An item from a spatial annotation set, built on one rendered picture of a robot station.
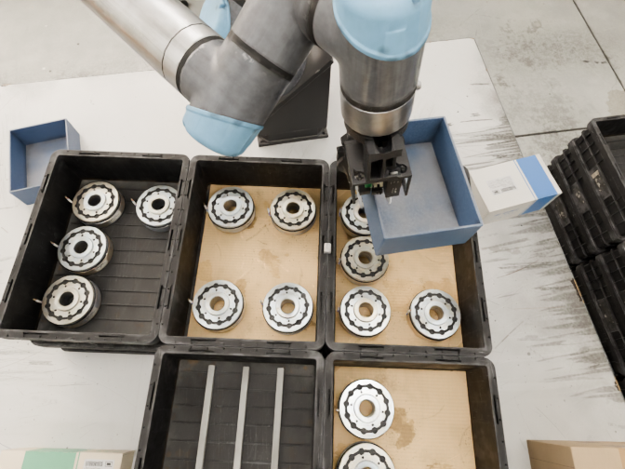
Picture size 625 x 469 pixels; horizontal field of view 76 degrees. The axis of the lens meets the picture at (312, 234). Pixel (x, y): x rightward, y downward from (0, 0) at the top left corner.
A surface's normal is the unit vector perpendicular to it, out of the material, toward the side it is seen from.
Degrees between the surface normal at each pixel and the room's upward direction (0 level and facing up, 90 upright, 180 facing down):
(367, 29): 91
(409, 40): 86
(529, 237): 0
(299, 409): 0
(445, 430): 0
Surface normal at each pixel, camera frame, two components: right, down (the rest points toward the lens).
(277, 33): 0.09, 0.51
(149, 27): -0.36, 0.06
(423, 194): 0.04, -0.39
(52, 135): 0.28, 0.88
